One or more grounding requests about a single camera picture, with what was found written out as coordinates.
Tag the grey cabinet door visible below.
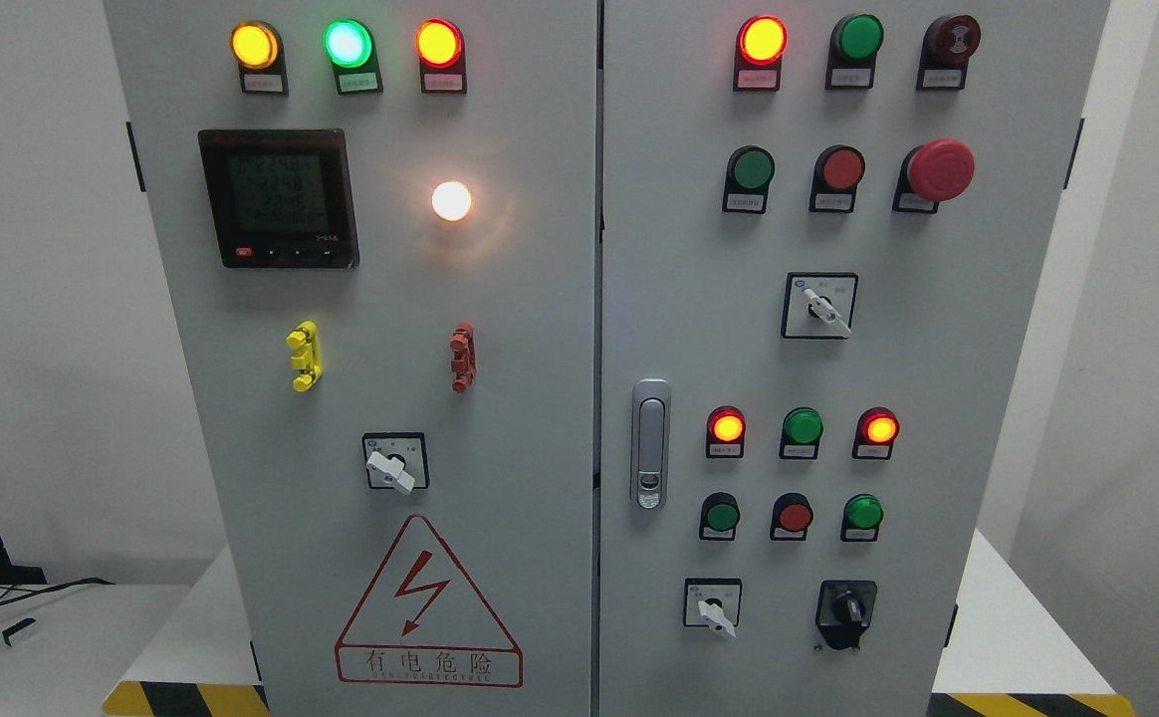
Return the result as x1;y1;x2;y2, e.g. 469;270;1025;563
598;1;1109;716
105;1;599;716

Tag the white selector switch upper right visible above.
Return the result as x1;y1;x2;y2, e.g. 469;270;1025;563
781;272;858;341

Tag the green light lower right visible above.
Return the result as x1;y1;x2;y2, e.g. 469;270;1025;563
839;493;885;542

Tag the green unlit light top right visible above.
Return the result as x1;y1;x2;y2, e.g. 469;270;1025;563
824;13;884;92

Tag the green push button lower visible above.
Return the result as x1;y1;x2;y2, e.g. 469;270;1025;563
698;493;742;542

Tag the grey cabinet right door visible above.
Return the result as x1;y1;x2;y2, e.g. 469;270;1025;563
598;1;1109;716

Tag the black digital power meter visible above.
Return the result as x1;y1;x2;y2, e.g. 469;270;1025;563
198;129;359;271

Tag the red emergency stop mushroom button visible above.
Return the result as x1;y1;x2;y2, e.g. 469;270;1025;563
892;137;976;214

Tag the dark red buzzer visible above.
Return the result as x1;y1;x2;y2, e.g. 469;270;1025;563
916;14;981;92

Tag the green lit indicator light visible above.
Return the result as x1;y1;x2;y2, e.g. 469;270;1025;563
322;19;382;95

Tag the red lit light top right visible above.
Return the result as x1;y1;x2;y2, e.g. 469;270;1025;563
732;14;789;94

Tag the white selector switch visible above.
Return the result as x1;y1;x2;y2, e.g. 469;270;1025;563
681;578;743;639
781;272;858;341

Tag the white lit indicator lamp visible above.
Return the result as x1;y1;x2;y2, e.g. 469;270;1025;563
430;180;472;222

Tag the small white usb adapter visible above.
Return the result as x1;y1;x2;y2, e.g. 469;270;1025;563
1;617;39;648

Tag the red electrical hazard warning sticker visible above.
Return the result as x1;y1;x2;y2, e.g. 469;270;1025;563
337;514;522;688

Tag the red lit indicator light left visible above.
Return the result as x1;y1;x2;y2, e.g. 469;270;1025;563
415;17;467;95

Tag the white selector switch left door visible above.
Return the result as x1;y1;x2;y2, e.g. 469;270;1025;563
360;432;430;495

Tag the white selector switch lower right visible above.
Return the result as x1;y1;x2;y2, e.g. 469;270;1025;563
681;578;743;639

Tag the green light middle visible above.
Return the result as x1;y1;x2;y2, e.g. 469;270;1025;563
779;405;824;460

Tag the black cable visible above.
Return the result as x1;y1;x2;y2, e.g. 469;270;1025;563
0;577;116;624

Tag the red terminal connector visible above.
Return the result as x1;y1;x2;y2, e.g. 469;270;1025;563
449;322;478;394

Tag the silver door lock handle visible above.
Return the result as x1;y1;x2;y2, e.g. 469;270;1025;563
630;379;671;510

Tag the red push button lower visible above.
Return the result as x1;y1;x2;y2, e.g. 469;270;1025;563
768;493;814;542

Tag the green push button upper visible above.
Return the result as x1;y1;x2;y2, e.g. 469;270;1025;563
722;144;777;214

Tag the red push button upper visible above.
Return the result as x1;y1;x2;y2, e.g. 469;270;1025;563
809;144;865;213

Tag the yellow indicator light top left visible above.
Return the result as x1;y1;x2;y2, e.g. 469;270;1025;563
229;20;287;96

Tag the yellow terminal connector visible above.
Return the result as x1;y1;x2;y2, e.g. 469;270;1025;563
287;321;325;393

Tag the black rotary knob switch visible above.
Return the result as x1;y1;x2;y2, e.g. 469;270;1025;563
815;580;879;650

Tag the red push button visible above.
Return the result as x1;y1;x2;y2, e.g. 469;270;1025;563
809;144;865;213
768;493;814;542

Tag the white platform with hazard stripes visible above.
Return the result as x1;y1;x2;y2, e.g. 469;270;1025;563
103;535;1134;716

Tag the grey cabinet left door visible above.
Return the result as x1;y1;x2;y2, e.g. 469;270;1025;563
105;1;599;716

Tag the red light middle right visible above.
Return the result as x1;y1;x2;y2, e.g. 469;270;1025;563
852;405;901;460

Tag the red lit light middle left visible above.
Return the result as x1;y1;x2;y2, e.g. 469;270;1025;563
704;405;745;459

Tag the green push button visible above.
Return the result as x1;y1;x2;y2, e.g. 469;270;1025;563
722;144;777;214
698;493;742;542

